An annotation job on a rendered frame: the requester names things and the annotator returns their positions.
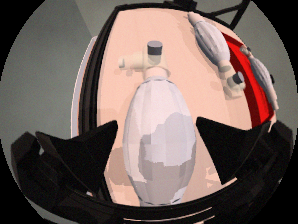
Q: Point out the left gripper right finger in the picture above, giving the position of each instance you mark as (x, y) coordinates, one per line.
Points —
(228, 146)

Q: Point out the red tray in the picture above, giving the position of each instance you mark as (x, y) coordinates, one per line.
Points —
(252, 90)

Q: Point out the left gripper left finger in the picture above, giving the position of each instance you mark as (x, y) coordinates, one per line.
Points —
(85, 155)

